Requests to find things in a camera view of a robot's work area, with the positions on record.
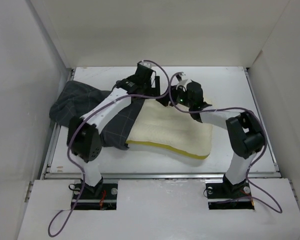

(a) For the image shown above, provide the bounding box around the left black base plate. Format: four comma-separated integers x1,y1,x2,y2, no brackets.
68,182,118,211

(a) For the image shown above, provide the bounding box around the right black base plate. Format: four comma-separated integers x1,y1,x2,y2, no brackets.
205,182,255,210

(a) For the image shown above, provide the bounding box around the cream pillow with yellow edge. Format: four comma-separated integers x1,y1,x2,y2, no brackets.
126,99,213,160

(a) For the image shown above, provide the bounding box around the left aluminium rail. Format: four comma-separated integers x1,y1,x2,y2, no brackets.
38,69,75,180

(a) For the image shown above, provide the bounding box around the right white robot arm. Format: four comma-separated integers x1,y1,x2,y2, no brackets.
168,80,267,197

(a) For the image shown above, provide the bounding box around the front aluminium rail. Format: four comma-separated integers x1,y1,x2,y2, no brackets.
40,171,282,180

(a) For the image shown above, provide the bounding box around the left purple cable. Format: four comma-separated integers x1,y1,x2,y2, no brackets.
47,59,171,238

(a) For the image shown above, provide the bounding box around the dark plaid pillowcase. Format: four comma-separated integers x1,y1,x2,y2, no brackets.
49,80,145,151

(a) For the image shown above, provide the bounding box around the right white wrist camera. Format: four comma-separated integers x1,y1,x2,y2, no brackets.
176,72,189,88

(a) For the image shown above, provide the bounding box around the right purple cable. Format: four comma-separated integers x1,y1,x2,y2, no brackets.
155,72,283,214

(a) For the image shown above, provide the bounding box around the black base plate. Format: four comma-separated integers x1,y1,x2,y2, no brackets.
205,182,255,210
68,182,118,211

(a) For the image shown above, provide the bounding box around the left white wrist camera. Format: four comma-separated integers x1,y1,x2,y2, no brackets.
138,60,152,69

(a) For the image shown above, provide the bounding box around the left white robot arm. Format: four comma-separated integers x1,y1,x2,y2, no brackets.
67,61,160,199

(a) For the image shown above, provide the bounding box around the purple cable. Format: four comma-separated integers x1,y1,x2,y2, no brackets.
155,72,283,214
47,59,171,238

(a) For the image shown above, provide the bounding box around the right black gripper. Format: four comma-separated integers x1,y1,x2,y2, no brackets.
157,83,193,109

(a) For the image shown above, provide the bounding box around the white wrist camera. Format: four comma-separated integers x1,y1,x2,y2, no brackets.
176,72,189,88
138,60,152,69

